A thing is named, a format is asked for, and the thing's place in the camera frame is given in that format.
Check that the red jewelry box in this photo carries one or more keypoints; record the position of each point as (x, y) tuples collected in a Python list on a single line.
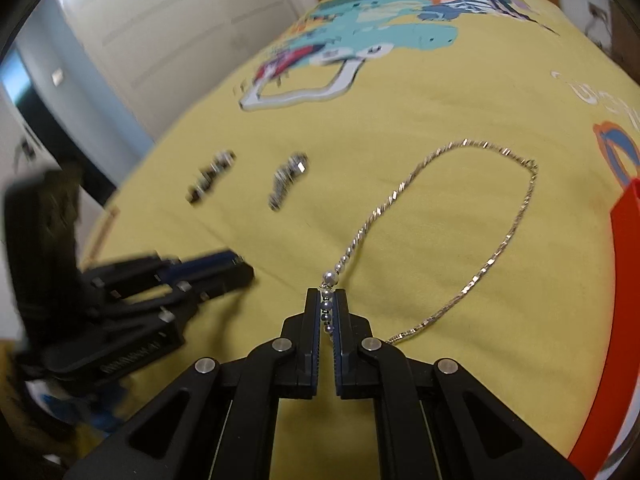
[(620, 310)]

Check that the white wardrobe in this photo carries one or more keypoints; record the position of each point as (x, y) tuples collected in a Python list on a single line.
[(175, 35)]

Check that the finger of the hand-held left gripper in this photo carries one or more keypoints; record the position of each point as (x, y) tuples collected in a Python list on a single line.
[(200, 265), (220, 282)]

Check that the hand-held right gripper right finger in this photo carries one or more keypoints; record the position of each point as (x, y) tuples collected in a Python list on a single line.
[(340, 350)]

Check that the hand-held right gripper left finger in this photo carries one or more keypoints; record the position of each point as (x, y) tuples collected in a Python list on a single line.
[(312, 345)]

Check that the yellow printed blanket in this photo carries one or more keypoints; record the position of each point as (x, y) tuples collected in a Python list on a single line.
[(450, 110)]

